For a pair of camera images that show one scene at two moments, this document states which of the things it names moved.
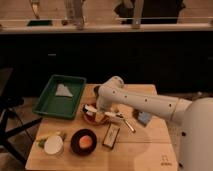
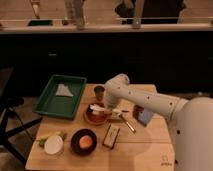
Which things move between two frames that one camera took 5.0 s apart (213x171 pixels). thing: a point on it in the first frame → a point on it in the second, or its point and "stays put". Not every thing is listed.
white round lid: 53,145 stays put
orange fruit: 85,141 stays put
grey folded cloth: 63,91 stays put
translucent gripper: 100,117 → 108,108
